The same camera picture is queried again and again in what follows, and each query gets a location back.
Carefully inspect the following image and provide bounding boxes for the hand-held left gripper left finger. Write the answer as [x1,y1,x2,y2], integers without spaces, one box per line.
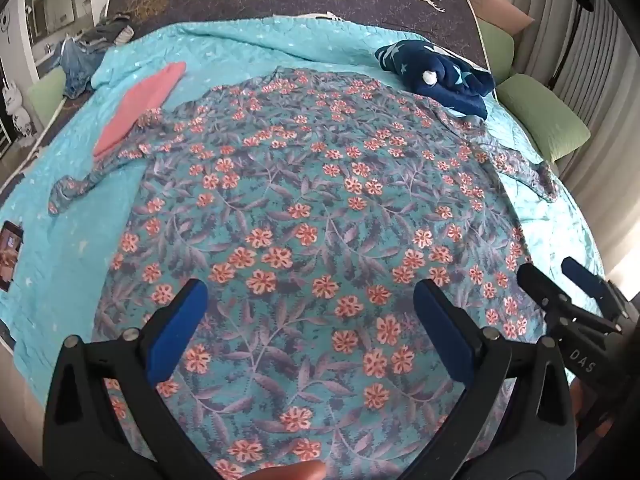
[42,279,221,480]

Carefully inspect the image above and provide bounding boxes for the turquoise star quilt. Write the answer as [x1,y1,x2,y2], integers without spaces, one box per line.
[0,15,608,411]

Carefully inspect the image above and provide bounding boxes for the pink folded garment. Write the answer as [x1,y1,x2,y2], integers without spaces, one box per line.
[92,61,187,158]

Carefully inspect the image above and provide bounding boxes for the dark clothes pile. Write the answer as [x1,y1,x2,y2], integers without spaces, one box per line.
[80,15,136,53]

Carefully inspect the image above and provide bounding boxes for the black floor lamp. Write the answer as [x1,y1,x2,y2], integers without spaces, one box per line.
[550,0,598,91]

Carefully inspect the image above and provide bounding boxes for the green pillow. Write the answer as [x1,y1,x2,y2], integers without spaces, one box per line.
[475,17,516,78]
[25,67,68,133]
[495,74,591,163]

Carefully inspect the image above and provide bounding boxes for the navy star-print garment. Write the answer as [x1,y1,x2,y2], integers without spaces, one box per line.
[375,39,496,121]

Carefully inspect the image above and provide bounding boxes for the teal floral garment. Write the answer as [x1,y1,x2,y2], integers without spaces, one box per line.
[47,65,558,480]

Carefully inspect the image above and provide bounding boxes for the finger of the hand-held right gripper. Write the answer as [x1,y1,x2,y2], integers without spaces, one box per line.
[516,261,621,336]
[561,256,626,318]

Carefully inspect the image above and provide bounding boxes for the dark deer-print bed sheet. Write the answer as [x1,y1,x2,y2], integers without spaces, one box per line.
[102,0,488,68]

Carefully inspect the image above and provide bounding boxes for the blue jeans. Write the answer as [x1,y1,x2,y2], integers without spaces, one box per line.
[52,37,108,101]

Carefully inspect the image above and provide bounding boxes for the black smartphone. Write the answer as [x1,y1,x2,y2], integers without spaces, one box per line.
[0,220,26,293]

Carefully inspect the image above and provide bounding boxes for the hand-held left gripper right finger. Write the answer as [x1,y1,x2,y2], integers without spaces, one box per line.
[395,279,581,480]

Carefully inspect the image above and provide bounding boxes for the pink pillow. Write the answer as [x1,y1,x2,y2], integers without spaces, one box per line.
[470,0,536,36]

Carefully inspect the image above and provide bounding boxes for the person's left hand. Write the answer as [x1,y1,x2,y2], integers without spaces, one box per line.
[247,460,328,480]

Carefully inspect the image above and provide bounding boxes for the grey curtain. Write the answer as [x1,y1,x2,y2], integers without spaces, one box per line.
[510,0,640,161]

